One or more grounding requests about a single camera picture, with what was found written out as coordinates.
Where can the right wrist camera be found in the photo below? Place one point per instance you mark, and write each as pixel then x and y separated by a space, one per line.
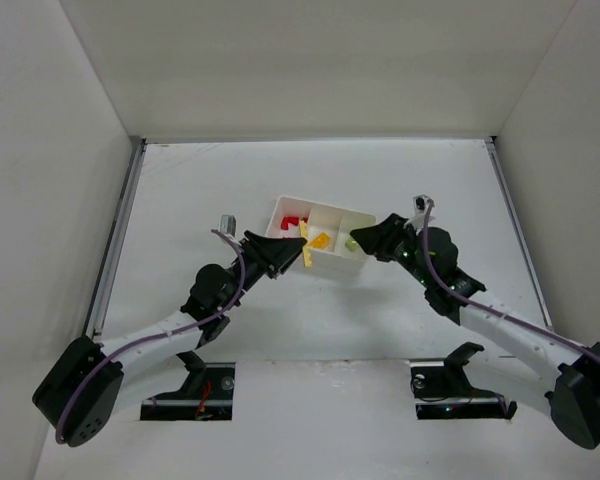
pixel 421 204

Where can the yellow curved lego brick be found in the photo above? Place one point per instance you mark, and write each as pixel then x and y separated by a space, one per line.
pixel 321 241

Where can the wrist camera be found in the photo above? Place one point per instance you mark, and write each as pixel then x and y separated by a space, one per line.
pixel 228 225
pixel 421 204

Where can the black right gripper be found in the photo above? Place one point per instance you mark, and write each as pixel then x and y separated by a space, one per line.
pixel 394 241

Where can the light green square lego brick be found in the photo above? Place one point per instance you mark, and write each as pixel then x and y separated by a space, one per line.
pixel 352 245

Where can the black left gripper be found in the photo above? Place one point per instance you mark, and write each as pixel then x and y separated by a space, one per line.
pixel 262 255

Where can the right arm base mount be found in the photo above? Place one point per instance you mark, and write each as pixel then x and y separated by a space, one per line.
pixel 442 391

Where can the red arch lego brick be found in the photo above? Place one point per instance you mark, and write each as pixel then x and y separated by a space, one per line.
pixel 289 221

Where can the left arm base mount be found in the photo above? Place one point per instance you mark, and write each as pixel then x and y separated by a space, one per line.
pixel 205 395

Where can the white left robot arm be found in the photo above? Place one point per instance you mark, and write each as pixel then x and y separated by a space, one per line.
pixel 91 379

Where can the white three-compartment container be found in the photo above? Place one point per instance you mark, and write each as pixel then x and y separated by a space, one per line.
pixel 326 229

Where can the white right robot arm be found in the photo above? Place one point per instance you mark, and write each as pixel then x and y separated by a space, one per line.
pixel 557 377

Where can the yellow long lego plate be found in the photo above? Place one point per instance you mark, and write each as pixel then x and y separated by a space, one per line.
pixel 306 253

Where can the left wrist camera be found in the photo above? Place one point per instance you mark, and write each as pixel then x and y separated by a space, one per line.
pixel 228 225

